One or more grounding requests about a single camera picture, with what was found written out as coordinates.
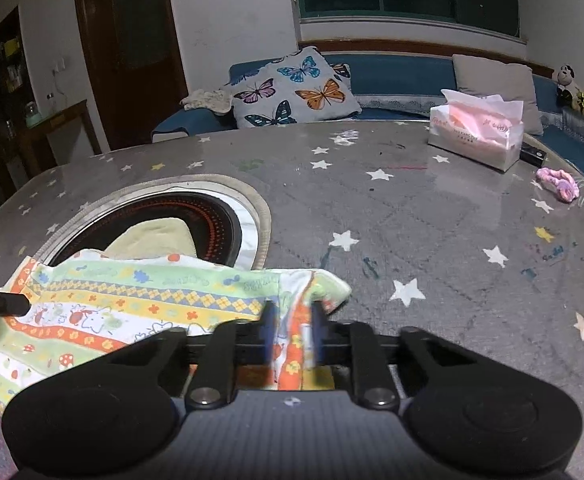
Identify panda plush toy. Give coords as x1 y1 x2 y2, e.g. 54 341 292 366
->
554 64 580 107

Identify grey star-patterned table cover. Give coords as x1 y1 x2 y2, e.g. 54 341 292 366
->
0 122 584 479

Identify round black table heater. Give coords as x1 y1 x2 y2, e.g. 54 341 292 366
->
35 174 271 270

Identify pink tissue box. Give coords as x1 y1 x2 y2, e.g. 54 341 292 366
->
428 89 524 172

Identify dark wooden side table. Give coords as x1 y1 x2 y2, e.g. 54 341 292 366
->
15 100 102 178

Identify teal jar on table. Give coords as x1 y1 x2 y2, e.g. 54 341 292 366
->
25 101 42 128

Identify dark wooden door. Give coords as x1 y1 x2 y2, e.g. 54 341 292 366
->
75 0 188 150

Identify beige cushion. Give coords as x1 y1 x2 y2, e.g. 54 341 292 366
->
452 54 544 136

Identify butterfly print pillow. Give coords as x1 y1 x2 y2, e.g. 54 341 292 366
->
227 47 362 128

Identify colourful patterned children's pants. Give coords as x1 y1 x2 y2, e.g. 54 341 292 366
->
0 216 353 411

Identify cream cloth on armrest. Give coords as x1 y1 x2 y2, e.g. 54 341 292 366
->
179 89 232 116

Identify blue sofa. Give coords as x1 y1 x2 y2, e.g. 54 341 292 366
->
152 53 584 174

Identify black remote control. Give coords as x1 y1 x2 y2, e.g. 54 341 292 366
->
520 142 547 168

